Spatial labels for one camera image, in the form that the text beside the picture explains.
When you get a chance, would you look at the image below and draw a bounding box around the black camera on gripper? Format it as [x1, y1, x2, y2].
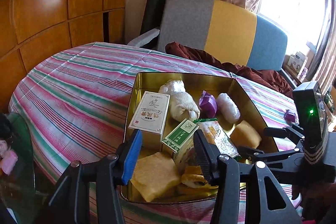
[293, 81, 326, 151]

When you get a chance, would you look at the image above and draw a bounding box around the white cardboard box on shelf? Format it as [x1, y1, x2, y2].
[287, 51, 307, 75]

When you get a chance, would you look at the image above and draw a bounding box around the rice cracker pack in tin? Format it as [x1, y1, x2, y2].
[194, 118, 239, 158]

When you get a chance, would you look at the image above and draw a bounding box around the dark red blanket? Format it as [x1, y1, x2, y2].
[165, 42, 293, 98]

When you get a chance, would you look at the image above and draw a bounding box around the yellow knitted toy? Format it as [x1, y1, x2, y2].
[177, 165, 218, 197]

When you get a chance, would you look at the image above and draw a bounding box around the purple snack packet in tin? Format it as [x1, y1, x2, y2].
[199, 90, 218, 118]

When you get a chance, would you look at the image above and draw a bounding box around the white rolled towel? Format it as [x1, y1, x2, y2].
[159, 80, 201, 122]

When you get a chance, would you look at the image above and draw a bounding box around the gold tin box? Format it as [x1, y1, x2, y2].
[121, 72, 278, 205]

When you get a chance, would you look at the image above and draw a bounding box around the black rolled mat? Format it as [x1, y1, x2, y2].
[140, 0, 166, 34]

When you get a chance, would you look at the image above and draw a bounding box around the yellow sponge cake front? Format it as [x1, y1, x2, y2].
[130, 152, 181, 202]

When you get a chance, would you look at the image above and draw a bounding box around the striped tablecloth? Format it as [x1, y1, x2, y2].
[9, 42, 296, 223]

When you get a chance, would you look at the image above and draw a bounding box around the green white small box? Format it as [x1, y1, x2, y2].
[161, 119, 199, 162]

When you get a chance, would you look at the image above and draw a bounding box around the purple snack packet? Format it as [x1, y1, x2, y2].
[284, 110, 297, 123]
[199, 90, 218, 118]

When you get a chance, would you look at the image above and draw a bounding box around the white tea box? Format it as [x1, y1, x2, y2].
[128, 91, 170, 151]

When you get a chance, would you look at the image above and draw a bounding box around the white wrapped bun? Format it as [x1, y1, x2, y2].
[217, 93, 240, 124]

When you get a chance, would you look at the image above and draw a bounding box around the grey yellow blue sofa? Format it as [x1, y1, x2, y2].
[129, 0, 295, 88]

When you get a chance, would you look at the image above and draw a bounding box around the yellow sponge cake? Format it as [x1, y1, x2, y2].
[130, 152, 181, 202]
[230, 121, 261, 148]

